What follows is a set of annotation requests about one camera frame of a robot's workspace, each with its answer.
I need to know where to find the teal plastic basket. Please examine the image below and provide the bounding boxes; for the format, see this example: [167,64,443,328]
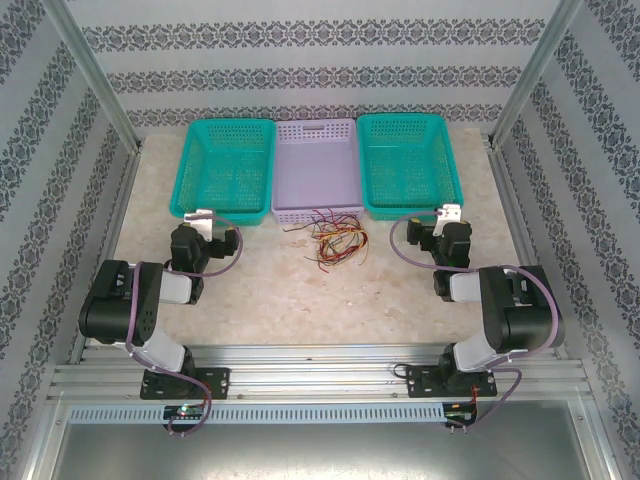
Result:
[356,113,465,222]
[168,118,278,227]

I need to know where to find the black wire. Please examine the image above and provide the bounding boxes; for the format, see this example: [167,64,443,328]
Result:
[319,205,362,246]
[282,223,341,251]

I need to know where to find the yellow wire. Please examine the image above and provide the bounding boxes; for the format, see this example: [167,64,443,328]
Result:
[319,222,367,266]
[312,234,361,267]

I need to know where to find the lilac plastic basket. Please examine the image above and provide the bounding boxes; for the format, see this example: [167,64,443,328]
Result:
[271,119,365,225]

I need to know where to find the left small circuit board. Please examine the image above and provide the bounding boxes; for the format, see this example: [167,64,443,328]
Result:
[163,403,207,421]

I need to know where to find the small circuit board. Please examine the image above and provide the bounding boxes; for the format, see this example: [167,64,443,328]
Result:
[163,403,207,421]
[446,402,480,426]

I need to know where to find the right small circuit board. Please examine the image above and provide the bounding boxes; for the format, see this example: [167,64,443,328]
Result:
[446,402,480,426]

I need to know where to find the grey metal shelf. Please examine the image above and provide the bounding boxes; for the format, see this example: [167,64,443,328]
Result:
[29,399,619,480]

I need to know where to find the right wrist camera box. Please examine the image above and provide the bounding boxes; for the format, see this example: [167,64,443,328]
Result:
[432,202,464,237]

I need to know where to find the aluminium side rail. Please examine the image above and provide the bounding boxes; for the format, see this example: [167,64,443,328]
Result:
[485,142,571,361]
[69,144,146,365]

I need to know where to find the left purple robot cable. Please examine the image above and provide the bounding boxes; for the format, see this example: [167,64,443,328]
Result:
[124,213,245,439]

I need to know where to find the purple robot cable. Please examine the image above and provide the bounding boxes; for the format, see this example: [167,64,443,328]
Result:
[124,213,245,439]
[389,208,560,432]

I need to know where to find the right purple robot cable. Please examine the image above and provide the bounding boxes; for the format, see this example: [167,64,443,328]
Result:
[389,208,560,432]

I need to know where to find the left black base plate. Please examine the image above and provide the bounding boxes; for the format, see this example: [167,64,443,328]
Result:
[139,367,232,401]

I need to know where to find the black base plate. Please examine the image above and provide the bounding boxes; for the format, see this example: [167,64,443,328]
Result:
[405,363,499,400]
[139,367,232,401]

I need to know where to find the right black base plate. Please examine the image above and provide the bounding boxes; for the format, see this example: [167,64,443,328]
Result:
[405,363,499,400]

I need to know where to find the aluminium mounting rail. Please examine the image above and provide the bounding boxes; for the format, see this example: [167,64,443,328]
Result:
[47,342,595,402]

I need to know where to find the slotted grey cable duct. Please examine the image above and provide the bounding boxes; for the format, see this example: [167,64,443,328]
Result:
[66,402,447,425]

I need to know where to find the aluminium frame post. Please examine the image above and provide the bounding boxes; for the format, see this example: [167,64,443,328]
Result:
[42,0,146,151]
[488,0,586,149]

